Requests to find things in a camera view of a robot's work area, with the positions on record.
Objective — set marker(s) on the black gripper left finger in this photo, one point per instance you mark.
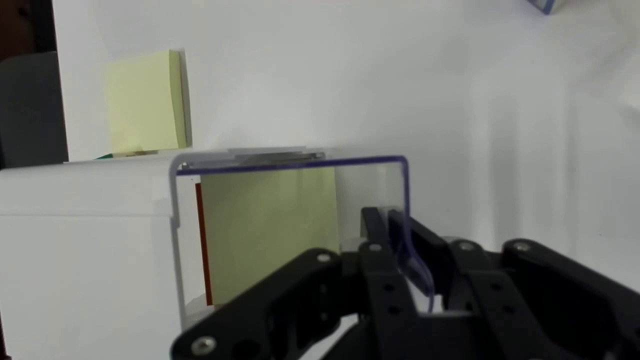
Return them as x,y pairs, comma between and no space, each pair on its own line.
306,312

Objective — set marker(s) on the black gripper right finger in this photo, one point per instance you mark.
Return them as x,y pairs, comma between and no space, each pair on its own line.
532,307

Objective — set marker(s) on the white box with clear lid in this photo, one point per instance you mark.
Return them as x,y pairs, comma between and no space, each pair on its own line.
80,252

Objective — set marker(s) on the yellow sticky note pad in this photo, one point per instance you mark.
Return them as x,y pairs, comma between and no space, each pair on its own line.
267,227
146,101

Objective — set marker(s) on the white office chair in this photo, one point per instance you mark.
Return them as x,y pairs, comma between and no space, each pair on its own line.
30,113

